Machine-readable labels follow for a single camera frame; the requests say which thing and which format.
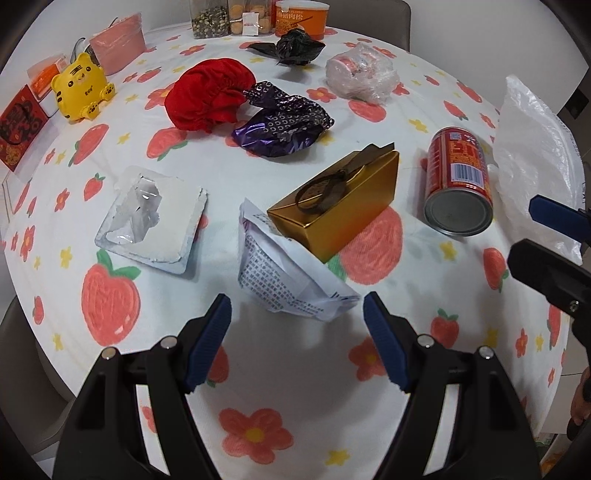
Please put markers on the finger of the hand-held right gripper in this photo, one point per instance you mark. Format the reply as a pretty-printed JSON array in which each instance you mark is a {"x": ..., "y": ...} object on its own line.
[
  {"x": 547, "y": 272},
  {"x": 551, "y": 216}
]

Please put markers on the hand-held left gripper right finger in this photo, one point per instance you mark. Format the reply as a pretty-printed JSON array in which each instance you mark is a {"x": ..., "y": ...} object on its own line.
[{"x": 385, "y": 332}]

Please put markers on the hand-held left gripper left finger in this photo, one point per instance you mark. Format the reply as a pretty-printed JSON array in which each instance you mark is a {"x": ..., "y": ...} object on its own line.
[{"x": 210, "y": 332}]

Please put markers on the white plastic bag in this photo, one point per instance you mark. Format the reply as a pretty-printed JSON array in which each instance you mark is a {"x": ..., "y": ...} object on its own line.
[{"x": 531, "y": 152}]

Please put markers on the white printed paper packet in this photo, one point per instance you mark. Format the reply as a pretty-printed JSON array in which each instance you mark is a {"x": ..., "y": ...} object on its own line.
[{"x": 277, "y": 272}]

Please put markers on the red drink can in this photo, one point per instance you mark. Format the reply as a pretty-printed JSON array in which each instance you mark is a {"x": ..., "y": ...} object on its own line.
[{"x": 457, "y": 161}]

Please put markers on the clear blister pack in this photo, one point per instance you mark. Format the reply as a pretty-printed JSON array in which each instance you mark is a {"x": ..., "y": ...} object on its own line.
[{"x": 171, "y": 221}]

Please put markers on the gold cardboard box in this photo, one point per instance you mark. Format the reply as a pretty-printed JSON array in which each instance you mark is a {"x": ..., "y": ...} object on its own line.
[{"x": 341, "y": 207}]

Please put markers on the clear plastic package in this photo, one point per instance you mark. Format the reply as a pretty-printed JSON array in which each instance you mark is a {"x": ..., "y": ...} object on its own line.
[{"x": 360, "y": 74}]

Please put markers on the person's right hand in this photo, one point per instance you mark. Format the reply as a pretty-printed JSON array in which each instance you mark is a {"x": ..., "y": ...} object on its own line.
[{"x": 581, "y": 406}]

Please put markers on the strawberry flower printed tablecloth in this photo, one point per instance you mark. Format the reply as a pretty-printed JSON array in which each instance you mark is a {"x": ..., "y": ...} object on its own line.
[{"x": 300, "y": 369}]

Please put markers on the grey chair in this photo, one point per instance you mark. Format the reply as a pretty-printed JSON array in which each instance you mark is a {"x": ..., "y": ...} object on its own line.
[
  {"x": 27, "y": 369},
  {"x": 369, "y": 18}
]

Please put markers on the purple foil wrapper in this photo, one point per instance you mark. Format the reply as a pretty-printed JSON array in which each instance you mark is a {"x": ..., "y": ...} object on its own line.
[{"x": 272, "y": 134}]

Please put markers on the red velvet cloth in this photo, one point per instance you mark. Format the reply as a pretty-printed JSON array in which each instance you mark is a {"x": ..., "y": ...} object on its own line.
[{"x": 203, "y": 92}]

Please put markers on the yellow tiger toy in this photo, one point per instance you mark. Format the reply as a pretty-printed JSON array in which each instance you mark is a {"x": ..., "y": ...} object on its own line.
[{"x": 78, "y": 87}]

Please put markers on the black plastic bag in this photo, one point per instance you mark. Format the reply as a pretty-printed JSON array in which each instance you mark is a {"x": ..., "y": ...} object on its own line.
[{"x": 295, "y": 46}]

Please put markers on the pink plastic container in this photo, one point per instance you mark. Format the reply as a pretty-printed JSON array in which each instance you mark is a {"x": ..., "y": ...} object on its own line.
[{"x": 117, "y": 46}]

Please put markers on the orange and white box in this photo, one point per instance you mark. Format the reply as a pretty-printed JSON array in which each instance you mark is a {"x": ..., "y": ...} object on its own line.
[{"x": 44, "y": 78}]

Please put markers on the orange round can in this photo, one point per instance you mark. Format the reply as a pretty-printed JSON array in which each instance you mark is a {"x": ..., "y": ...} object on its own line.
[{"x": 309, "y": 21}]

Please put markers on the clear jar of beans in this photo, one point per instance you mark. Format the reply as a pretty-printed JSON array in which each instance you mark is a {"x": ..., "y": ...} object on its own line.
[{"x": 210, "y": 21}]

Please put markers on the clear jar of cookies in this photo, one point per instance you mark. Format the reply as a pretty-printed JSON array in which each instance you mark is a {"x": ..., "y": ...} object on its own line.
[{"x": 240, "y": 18}]

